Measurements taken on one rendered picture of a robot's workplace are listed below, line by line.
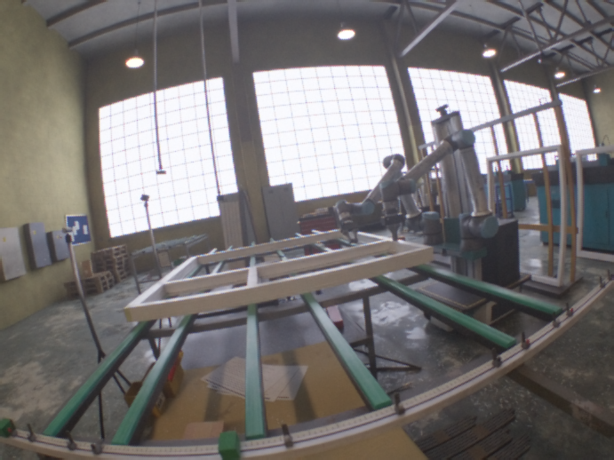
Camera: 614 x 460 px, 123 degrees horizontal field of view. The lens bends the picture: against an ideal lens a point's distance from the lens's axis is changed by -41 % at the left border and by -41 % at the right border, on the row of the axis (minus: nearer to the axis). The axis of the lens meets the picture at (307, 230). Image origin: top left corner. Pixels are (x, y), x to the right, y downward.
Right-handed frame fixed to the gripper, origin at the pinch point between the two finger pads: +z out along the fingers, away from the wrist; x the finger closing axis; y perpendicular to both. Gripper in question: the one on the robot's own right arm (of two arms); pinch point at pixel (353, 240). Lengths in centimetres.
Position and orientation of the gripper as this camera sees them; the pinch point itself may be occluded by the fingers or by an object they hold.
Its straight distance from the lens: 203.5
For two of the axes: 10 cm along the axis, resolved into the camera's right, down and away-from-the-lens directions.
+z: 2.0, 8.3, -5.2
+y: 0.7, -5.4, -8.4
